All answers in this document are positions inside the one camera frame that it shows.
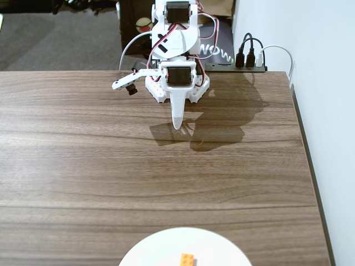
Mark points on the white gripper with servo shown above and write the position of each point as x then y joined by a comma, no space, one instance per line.
177,76

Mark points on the orange lego block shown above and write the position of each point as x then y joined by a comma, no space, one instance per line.
187,260

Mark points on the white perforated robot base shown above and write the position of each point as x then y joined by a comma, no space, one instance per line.
156,88

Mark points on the white round plate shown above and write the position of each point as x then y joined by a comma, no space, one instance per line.
155,249

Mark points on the black power strip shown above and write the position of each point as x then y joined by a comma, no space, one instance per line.
222,67

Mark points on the round cream and red sticker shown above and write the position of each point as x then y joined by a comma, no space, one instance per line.
144,25

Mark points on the dark brown cabinet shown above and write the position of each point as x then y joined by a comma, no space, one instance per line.
129,22

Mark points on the brown cardboard box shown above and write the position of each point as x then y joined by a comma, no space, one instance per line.
219,7

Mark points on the black equipment pile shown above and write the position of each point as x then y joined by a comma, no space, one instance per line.
27,5

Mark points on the wrist camera on white mount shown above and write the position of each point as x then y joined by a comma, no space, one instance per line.
124,81

